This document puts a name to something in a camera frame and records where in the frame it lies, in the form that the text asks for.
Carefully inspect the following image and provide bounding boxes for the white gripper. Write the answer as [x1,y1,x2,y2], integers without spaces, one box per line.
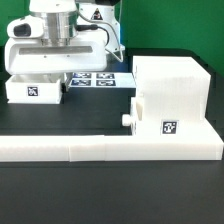
[4,16,107,75]

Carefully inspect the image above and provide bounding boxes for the white L-shaped fence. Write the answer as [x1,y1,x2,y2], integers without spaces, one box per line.
[0,121,224,162]

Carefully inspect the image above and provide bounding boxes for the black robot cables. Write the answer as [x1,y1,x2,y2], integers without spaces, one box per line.
[75,0,125,64]

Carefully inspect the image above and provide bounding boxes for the white drawer tray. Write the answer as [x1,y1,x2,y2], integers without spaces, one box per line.
[5,75,62,104]
[122,94,144,136]

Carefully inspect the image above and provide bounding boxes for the white front drawer tray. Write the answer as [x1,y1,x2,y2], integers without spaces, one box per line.
[122,94,144,136]

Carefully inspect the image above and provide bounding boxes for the white marker base plate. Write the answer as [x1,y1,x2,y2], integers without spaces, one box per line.
[69,72,136,88]

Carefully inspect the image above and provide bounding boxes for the white drawer cabinet box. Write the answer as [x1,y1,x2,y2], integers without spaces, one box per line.
[132,56,210,135]

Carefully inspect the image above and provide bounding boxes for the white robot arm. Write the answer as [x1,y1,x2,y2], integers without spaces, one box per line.
[4,0,120,75]

